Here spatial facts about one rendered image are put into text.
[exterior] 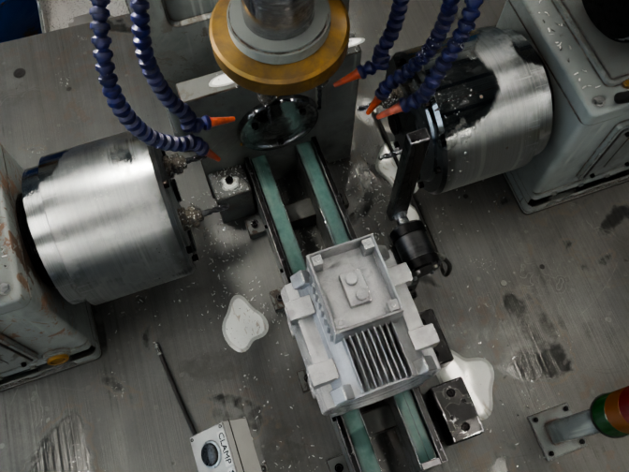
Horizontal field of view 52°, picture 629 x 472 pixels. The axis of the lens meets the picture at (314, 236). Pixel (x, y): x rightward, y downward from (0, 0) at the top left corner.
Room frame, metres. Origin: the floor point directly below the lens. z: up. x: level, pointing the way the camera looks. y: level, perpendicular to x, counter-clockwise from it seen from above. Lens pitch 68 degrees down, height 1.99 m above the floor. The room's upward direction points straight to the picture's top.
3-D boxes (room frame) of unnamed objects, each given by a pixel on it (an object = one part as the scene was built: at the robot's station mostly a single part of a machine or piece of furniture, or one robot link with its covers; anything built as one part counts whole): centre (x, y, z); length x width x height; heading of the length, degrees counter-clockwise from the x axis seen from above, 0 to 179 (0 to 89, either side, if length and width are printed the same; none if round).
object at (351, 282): (0.28, -0.06, 1.11); 0.12 x 0.11 x 0.07; 19
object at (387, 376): (0.24, -0.07, 1.01); 0.20 x 0.19 x 0.19; 19
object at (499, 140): (0.64, -0.28, 1.04); 0.41 x 0.25 x 0.25; 109
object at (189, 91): (0.67, 0.08, 0.97); 0.30 x 0.11 x 0.34; 109
